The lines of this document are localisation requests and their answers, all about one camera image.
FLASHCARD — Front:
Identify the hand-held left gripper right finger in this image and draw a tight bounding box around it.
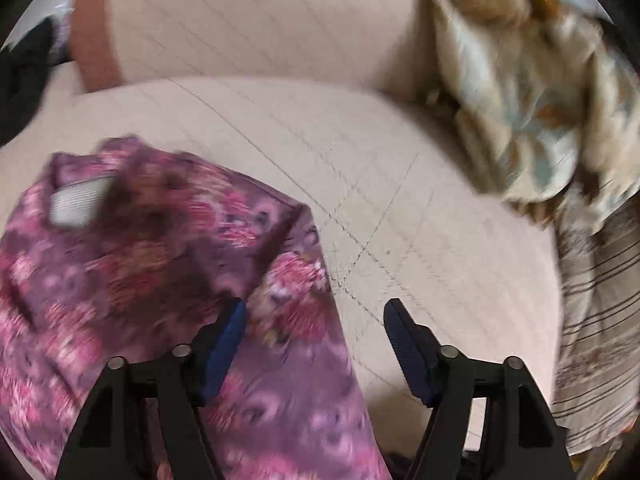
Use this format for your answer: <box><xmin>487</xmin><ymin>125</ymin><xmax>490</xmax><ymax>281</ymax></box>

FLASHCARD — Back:
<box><xmin>383</xmin><ymin>298</ymin><xmax>586</xmax><ymax>480</ymax></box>

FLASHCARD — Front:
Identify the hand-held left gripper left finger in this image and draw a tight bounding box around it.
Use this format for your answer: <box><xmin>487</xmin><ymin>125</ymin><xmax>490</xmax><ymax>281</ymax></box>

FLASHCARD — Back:
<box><xmin>55</xmin><ymin>299</ymin><xmax>248</xmax><ymax>480</ymax></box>

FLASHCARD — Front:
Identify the purple floral garment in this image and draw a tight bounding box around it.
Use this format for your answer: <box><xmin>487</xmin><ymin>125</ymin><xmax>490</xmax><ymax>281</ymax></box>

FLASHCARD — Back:
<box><xmin>0</xmin><ymin>135</ymin><xmax>393</xmax><ymax>480</ymax></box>

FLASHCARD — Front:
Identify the pink quilted bed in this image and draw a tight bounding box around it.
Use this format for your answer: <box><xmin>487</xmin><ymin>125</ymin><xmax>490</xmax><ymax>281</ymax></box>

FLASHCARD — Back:
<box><xmin>0</xmin><ymin>77</ymin><xmax>566</xmax><ymax>467</ymax></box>

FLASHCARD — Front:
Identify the beige striped blanket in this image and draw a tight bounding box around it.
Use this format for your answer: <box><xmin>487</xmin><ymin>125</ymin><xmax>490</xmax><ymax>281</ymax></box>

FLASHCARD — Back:
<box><xmin>550</xmin><ymin>200</ymin><xmax>640</xmax><ymax>456</ymax></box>

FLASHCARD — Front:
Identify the beige patterned cloth pile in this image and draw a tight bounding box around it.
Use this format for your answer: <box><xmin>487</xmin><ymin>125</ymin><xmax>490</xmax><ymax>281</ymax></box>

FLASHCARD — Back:
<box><xmin>415</xmin><ymin>0</ymin><xmax>640</xmax><ymax>233</ymax></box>

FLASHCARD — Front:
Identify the pink bolster pillow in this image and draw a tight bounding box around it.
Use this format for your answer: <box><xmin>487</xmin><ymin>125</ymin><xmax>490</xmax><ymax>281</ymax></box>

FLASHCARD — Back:
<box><xmin>70</xmin><ymin>0</ymin><xmax>441</xmax><ymax>93</ymax></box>

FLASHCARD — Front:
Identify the black cloth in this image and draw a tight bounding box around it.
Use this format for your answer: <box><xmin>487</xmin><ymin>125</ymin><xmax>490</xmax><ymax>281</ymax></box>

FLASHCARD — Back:
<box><xmin>0</xmin><ymin>17</ymin><xmax>56</xmax><ymax>147</ymax></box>

